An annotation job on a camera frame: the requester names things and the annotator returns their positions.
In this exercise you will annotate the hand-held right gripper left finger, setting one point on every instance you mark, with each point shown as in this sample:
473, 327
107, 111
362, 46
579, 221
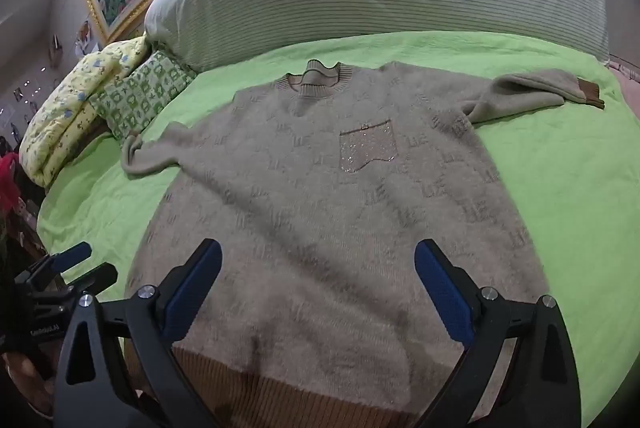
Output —
195, 288

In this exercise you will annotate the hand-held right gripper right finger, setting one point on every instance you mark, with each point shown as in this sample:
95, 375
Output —
442, 293

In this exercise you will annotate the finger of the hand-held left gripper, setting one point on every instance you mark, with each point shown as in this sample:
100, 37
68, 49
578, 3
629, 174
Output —
97, 277
74, 254

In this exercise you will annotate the beige knit sweater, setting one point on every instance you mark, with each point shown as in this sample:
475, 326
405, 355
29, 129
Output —
325, 208

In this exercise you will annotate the person's left hand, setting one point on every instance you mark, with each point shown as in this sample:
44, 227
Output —
25, 378

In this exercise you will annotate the red cloth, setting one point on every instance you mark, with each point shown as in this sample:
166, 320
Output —
7, 180

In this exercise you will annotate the yellow floral quilt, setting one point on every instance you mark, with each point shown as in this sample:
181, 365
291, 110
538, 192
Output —
65, 108

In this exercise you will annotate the green bed sheet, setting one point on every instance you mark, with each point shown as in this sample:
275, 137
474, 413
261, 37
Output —
550, 158

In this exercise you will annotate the green patterned pillow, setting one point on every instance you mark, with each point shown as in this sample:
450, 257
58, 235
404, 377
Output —
145, 93

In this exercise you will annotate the pink cloth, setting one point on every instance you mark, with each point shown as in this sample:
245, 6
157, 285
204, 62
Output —
625, 73

